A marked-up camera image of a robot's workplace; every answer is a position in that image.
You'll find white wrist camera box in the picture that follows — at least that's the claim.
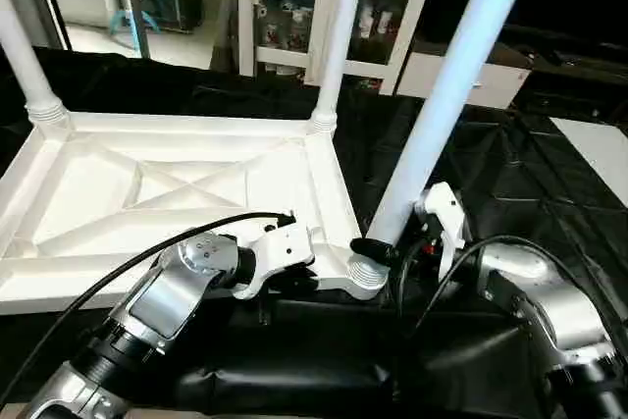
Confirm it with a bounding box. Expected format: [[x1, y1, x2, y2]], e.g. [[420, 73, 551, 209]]
[[234, 217, 317, 302], [414, 182, 468, 281]]

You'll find black work mat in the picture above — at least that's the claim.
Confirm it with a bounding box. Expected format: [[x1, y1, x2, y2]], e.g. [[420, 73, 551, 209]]
[[0, 46, 628, 419]]

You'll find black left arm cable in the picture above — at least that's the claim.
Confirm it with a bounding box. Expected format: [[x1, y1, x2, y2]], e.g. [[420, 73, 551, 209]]
[[0, 211, 297, 410]]

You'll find white glass door cabinet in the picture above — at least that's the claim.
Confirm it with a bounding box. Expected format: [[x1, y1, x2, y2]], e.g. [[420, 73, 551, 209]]
[[237, 0, 437, 96]]

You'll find white plastic table top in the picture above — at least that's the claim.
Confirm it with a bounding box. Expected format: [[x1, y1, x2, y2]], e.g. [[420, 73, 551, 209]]
[[0, 105, 391, 316]]

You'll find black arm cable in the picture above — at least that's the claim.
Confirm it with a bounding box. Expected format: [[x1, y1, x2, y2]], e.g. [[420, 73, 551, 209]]
[[396, 233, 619, 341], [0, 211, 297, 410]]

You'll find white plastic table leg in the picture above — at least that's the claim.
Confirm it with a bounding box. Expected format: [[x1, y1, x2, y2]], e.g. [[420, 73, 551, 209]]
[[347, 0, 541, 290], [0, 0, 72, 131], [308, 0, 370, 135]]

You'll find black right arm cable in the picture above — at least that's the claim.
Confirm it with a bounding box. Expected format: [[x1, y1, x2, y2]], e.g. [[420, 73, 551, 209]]
[[396, 233, 619, 341]]

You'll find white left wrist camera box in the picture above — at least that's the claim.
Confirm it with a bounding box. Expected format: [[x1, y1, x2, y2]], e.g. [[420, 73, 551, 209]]
[[234, 217, 317, 302]]

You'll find teal stand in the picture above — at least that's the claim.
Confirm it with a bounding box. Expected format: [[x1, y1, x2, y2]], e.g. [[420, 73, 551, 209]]
[[108, 5, 162, 37]]

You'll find white drawer unit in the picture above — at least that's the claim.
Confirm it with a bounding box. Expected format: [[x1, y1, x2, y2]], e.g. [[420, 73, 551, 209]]
[[396, 42, 533, 112]]

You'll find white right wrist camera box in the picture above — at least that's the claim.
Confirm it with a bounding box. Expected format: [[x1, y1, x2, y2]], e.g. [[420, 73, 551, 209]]
[[414, 182, 468, 281]]

